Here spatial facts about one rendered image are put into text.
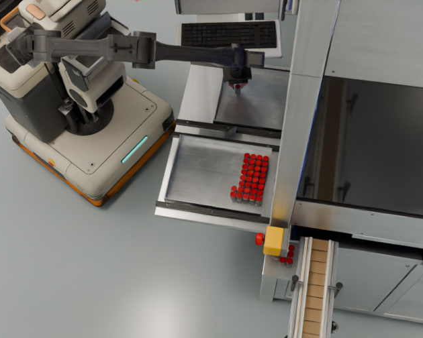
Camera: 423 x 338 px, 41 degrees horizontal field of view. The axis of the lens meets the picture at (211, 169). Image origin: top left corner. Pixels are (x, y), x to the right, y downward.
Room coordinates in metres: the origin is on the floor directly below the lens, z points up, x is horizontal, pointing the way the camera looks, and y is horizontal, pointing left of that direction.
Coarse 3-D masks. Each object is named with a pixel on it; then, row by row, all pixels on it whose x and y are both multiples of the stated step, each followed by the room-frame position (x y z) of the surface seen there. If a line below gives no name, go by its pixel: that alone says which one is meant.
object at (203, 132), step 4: (232, 128) 1.08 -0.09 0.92; (200, 132) 1.09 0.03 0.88; (204, 132) 1.09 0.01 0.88; (208, 132) 1.09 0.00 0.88; (212, 132) 1.09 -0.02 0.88; (216, 132) 1.09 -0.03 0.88; (220, 132) 1.08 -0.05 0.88; (224, 132) 1.08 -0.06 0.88; (228, 132) 1.07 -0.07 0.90; (232, 132) 1.06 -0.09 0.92; (212, 136) 1.07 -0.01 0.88; (216, 136) 1.07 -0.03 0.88; (220, 136) 1.07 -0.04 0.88; (224, 136) 1.07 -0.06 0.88; (228, 136) 1.05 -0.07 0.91
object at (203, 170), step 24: (192, 144) 1.04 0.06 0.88; (216, 144) 1.03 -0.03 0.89; (240, 144) 1.01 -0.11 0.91; (192, 168) 0.94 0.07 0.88; (216, 168) 0.94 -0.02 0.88; (240, 168) 0.93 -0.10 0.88; (168, 192) 0.86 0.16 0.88; (192, 192) 0.85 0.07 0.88; (216, 192) 0.84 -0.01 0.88; (264, 192) 0.82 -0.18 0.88
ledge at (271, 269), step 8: (296, 248) 0.61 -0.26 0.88; (272, 256) 0.59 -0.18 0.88; (296, 256) 0.58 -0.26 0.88; (264, 264) 0.57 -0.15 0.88; (272, 264) 0.56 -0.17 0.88; (296, 264) 0.56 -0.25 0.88; (264, 272) 0.54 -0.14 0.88; (272, 272) 0.54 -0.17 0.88; (280, 272) 0.53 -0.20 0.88; (288, 272) 0.53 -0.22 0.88; (288, 280) 0.51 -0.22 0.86
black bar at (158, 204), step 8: (168, 208) 0.80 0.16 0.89; (176, 208) 0.79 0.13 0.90; (184, 208) 0.78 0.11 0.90; (192, 208) 0.78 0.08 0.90; (200, 208) 0.78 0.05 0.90; (224, 216) 0.74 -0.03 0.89; (232, 216) 0.74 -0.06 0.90; (240, 216) 0.74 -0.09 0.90; (248, 216) 0.73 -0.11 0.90; (256, 216) 0.73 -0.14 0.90
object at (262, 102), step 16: (256, 80) 1.30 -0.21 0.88; (272, 80) 1.30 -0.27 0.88; (288, 80) 1.29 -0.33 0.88; (224, 96) 1.24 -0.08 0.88; (240, 96) 1.24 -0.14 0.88; (256, 96) 1.23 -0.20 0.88; (272, 96) 1.23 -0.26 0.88; (224, 112) 1.17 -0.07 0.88; (240, 112) 1.17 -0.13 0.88; (256, 112) 1.16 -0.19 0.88; (272, 112) 1.15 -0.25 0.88; (256, 128) 1.08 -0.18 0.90; (272, 128) 1.06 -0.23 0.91
